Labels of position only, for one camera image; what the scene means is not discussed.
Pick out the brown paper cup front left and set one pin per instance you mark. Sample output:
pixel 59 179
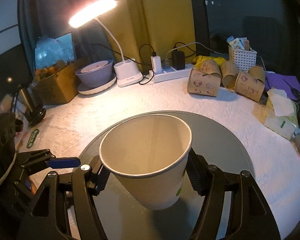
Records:
pixel 203 84

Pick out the plastic bag of oranges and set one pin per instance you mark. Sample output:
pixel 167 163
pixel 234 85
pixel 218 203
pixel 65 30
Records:
pixel 46 54

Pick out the white lace tablecloth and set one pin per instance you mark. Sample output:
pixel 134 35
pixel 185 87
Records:
pixel 75 129

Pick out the tissue pack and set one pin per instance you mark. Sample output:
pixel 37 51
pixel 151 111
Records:
pixel 280 113

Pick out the white plate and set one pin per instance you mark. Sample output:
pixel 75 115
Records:
pixel 84 90

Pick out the brown paper cup front right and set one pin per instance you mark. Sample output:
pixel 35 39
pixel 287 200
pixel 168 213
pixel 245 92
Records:
pixel 249 86

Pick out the grey curtain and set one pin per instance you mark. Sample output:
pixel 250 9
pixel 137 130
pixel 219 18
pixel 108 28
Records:
pixel 49 18

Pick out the yellow cloth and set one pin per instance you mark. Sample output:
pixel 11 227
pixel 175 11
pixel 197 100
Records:
pixel 197 61

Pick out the brown paper cup back left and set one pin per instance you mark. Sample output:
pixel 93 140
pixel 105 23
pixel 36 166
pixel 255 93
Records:
pixel 210 67

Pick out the black power adapter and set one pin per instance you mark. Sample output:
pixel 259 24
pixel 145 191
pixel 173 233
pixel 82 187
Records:
pixel 178 59

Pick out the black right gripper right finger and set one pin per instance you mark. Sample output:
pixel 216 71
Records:
pixel 250 216

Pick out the cardboard box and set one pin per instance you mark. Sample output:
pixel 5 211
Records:
pixel 57 84

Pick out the white power strip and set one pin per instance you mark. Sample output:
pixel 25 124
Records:
pixel 170 74

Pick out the white plastic basket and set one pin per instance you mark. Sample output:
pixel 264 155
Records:
pixel 244 59

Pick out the brown paper cup back right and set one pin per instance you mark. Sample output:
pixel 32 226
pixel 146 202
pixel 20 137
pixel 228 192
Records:
pixel 258 73

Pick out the white paper cup green print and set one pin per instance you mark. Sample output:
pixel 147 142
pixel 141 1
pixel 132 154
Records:
pixel 148 155

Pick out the yellow curtain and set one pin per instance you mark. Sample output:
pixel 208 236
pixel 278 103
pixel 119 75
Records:
pixel 140 26

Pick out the purple bowl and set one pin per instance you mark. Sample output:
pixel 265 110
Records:
pixel 96 74

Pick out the brown paper cup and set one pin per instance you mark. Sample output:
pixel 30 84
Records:
pixel 230 72
pixel 249 86
pixel 258 73
pixel 203 84
pixel 210 67

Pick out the white usb charger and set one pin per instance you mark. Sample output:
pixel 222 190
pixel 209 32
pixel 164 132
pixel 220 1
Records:
pixel 156 64

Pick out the brown paper cup middle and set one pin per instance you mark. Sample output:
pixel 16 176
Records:
pixel 230 72

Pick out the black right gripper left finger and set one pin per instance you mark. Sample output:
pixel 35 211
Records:
pixel 47 214

